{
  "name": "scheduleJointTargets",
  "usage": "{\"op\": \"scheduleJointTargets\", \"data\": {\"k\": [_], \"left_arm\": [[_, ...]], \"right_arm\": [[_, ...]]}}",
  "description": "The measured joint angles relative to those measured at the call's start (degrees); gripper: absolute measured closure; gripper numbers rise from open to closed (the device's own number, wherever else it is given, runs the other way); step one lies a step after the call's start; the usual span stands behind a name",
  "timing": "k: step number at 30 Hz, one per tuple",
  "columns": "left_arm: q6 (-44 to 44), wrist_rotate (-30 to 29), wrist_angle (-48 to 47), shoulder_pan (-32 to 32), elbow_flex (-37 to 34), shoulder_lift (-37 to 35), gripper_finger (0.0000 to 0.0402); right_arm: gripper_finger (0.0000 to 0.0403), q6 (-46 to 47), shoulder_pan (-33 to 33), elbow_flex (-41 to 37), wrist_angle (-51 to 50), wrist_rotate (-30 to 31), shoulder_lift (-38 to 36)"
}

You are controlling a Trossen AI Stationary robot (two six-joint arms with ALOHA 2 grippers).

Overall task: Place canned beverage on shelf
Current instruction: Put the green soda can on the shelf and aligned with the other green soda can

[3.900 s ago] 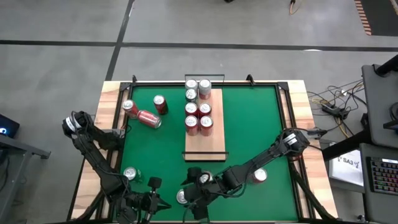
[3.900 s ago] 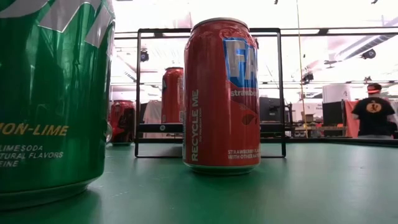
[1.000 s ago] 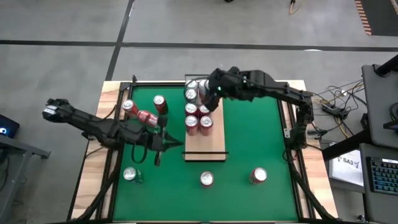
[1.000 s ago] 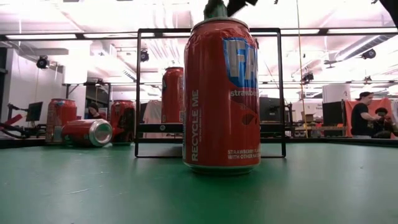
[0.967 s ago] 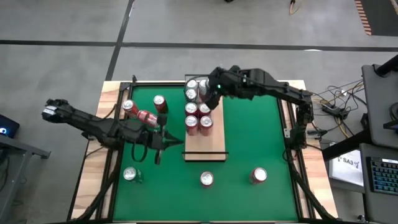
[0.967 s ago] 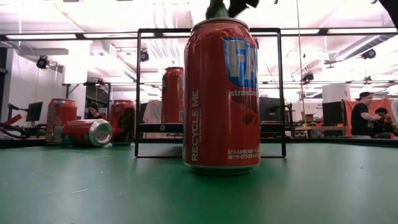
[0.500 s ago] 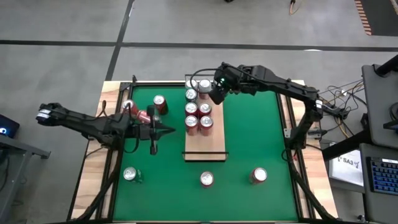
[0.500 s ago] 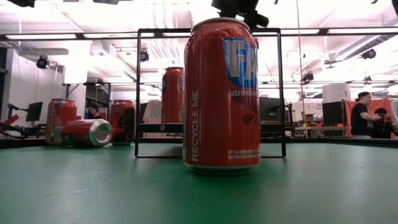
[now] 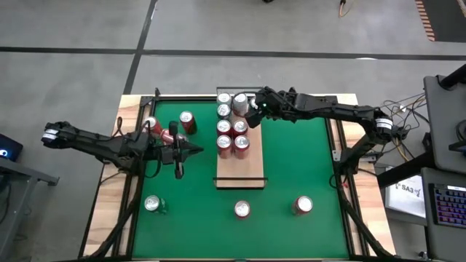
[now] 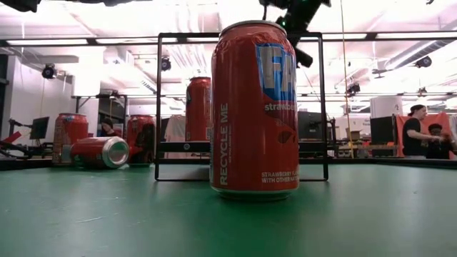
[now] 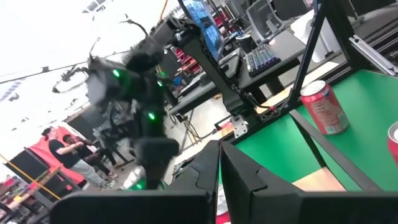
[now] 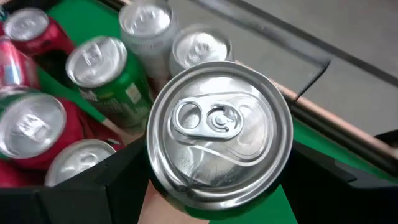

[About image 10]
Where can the red strawberry Fanta can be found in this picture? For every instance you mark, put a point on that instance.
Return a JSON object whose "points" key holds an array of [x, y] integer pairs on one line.
{"points": [[242, 107], [93, 151]]}

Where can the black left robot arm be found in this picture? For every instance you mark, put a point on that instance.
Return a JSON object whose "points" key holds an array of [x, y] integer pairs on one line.
{"points": [[19, 4]]}

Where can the black ceiling lamp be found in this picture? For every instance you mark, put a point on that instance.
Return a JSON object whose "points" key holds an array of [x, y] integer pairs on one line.
{"points": [[423, 61], [165, 64], [353, 88], [49, 71]]}

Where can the black monitor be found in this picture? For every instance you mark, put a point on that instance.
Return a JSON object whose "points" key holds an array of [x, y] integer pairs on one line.
{"points": [[382, 130], [310, 125], [39, 128]]}

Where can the white cabinet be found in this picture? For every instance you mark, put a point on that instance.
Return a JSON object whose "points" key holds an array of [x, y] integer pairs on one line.
{"points": [[385, 107]]}

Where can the wooden desk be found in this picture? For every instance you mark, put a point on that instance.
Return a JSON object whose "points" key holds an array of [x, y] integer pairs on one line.
{"points": [[375, 146]]}

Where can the person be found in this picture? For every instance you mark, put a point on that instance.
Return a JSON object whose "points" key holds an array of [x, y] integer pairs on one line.
{"points": [[412, 135], [107, 128], [435, 146]]}

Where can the white cloth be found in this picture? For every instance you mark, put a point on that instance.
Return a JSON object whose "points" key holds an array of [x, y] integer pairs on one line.
{"points": [[176, 128]]}

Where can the orange cloth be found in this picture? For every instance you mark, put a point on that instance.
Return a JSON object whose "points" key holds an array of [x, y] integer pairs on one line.
{"points": [[446, 121]]}

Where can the green table mat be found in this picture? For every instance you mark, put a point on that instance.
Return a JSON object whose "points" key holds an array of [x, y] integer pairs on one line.
{"points": [[321, 221]]}

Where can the dark red black soda can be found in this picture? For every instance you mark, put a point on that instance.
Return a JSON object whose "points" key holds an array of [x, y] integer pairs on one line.
{"points": [[137, 135]]}

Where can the black metal rack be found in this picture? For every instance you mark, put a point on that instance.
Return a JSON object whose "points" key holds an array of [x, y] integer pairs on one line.
{"points": [[118, 107]]}

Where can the red bar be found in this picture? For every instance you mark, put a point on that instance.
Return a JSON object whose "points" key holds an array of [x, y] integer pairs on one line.
{"points": [[14, 136]]}

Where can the wooden shelf with black frame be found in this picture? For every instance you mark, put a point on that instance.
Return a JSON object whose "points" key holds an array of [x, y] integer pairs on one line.
{"points": [[178, 147]]}

